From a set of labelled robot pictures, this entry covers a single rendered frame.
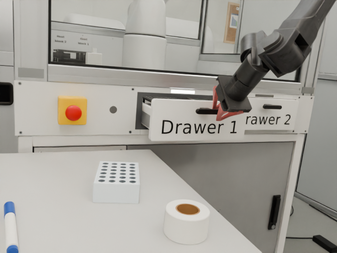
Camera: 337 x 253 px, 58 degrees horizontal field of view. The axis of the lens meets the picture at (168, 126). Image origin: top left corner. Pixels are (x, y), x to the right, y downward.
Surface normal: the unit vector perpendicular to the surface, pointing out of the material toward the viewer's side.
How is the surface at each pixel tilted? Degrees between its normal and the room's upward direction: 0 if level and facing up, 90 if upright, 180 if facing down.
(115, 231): 0
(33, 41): 90
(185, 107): 90
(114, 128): 90
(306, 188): 90
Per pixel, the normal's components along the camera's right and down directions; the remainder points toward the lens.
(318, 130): -0.88, 0.02
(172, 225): -0.65, 0.10
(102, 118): 0.37, 0.22
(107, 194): 0.12, 0.22
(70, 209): 0.09, -0.97
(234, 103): 0.33, -0.53
